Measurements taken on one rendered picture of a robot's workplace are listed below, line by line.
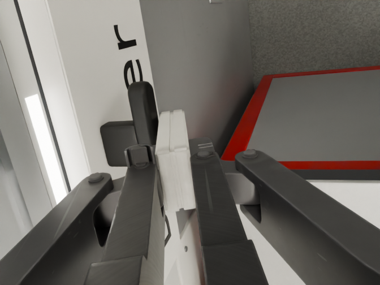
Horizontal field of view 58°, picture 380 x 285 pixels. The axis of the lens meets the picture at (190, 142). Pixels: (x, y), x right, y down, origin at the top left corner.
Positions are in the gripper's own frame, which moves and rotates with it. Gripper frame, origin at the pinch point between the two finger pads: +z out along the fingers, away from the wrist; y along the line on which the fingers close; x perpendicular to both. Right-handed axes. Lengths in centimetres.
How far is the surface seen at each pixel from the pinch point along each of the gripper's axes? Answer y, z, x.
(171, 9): 1.0, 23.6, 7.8
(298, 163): 13.2, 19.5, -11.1
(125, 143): -3.0, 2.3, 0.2
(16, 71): -7.3, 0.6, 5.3
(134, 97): -1.8, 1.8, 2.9
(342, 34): 48, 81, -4
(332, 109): 26.2, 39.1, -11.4
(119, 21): -2.7, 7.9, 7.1
